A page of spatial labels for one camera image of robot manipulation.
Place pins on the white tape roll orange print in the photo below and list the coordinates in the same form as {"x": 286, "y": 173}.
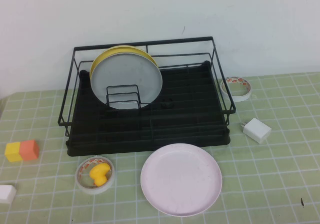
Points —
{"x": 95, "y": 191}
{"x": 238, "y": 98}

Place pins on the white power adapter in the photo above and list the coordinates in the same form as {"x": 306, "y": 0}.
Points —
{"x": 257, "y": 130}

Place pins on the pink plate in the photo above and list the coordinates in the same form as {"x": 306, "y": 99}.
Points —
{"x": 180, "y": 181}

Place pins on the black plastic drip tray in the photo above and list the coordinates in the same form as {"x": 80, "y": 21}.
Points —
{"x": 175, "y": 133}

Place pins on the yellow cube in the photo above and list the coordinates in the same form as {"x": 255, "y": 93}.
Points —
{"x": 13, "y": 152}

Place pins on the orange cube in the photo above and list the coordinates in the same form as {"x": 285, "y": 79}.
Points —
{"x": 28, "y": 150}

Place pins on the yellow plate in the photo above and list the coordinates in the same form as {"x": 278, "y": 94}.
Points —
{"x": 117, "y": 49}

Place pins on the grey plate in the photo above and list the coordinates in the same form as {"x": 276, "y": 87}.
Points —
{"x": 125, "y": 71}

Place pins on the green checked tablecloth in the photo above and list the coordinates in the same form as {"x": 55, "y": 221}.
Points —
{"x": 275, "y": 171}

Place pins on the white rectangular block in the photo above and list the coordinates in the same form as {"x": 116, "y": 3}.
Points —
{"x": 6, "y": 194}

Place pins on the yellow rubber duck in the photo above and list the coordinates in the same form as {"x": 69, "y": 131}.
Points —
{"x": 98, "y": 175}

